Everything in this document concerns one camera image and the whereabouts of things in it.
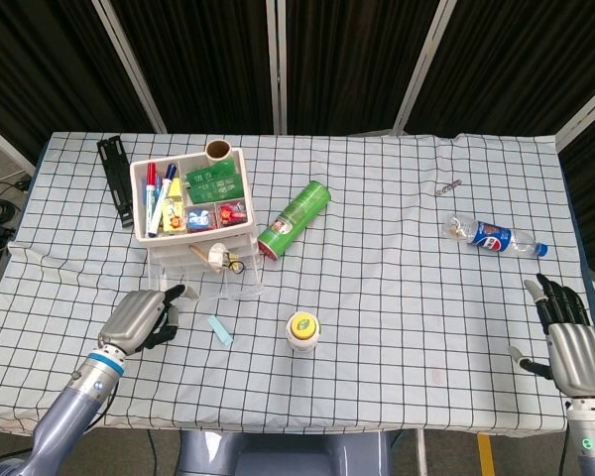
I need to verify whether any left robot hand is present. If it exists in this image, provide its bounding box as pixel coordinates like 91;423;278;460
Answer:
97;284;199;356

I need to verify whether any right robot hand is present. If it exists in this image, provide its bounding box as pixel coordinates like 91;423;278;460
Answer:
507;272;595;398

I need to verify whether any clear drawer with key ring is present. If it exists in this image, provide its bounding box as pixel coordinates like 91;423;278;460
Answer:
146;241;268;302

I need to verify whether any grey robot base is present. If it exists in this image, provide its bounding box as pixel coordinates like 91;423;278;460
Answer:
176;428;393;476

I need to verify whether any light blue eraser piece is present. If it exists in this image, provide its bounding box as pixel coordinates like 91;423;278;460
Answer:
206;315;235;347

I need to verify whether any wooden stick white head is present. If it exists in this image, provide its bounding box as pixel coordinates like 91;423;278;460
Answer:
187;241;229;274

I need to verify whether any yellow snack packet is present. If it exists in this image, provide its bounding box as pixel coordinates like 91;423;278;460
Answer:
161;178;187;234

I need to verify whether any blue snack packet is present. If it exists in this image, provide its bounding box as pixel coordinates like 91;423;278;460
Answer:
185;207;215;232

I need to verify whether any red snack packet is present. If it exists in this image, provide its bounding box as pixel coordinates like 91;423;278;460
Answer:
217;200;249;227

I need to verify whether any red capped whiteboard marker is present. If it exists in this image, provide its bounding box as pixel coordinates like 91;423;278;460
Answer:
145;162;160;237

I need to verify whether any clear bottle blue label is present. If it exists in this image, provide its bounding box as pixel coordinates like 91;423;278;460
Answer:
443;212;550;259

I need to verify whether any blue capped whiteboard marker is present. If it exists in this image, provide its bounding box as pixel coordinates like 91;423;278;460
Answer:
154;165;178;219

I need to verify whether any white bottle yellow cap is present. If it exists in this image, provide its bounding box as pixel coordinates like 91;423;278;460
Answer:
285;310;322;354

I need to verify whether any cardboard roll tube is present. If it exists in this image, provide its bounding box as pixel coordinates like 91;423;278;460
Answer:
203;139;235;165

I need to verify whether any green chips can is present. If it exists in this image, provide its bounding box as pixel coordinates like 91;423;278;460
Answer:
256;179;332;263

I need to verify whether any blue checkered tablecloth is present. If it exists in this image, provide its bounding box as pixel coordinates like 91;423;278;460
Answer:
0;131;595;442

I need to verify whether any dark folding screen divider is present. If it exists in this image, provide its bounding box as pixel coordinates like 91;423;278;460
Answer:
0;0;595;175

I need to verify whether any white desk organizer box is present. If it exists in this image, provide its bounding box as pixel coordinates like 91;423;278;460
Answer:
128;148;260;267

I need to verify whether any black plastic bracket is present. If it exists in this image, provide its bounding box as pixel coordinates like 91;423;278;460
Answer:
96;136;135;228

